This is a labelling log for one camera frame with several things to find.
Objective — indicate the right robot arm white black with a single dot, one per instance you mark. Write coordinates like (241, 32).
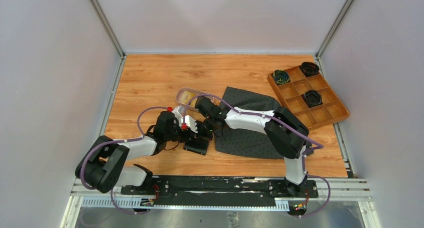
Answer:
(285, 132)

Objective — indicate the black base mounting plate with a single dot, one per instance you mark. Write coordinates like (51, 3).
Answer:
(217, 190)

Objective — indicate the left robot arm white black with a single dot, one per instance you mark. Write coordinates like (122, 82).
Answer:
(103, 166)

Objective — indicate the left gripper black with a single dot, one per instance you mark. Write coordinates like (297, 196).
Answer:
(181, 140)

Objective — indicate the coiled black belt middle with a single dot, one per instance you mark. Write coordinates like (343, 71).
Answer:
(312, 98)

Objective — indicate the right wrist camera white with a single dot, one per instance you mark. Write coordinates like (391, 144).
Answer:
(188, 123)

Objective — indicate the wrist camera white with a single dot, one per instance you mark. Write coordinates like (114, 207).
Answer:
(188, 123)
(178, 112)

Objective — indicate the coiled black belt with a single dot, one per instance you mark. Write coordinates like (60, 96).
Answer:
(309, 69)
(312, 98)

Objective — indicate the aluminium frame rail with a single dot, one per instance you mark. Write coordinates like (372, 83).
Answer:
(329, 190)

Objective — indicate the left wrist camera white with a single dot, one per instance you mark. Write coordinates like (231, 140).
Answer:
(178, 112)

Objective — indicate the dark grey dotted cloth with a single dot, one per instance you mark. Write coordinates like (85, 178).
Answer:
(243, 142)

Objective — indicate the gold credit card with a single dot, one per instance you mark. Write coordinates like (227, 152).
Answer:
(186, 96)

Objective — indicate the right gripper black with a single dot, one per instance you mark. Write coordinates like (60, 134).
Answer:
(200, 135)

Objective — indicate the coiled black belt top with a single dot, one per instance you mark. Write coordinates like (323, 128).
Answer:
(309, 69)

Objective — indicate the brown wooden compartment tray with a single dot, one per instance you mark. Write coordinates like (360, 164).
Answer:
(304, 91)

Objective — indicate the black leather card holder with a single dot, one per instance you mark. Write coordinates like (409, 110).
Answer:
(197, 145)

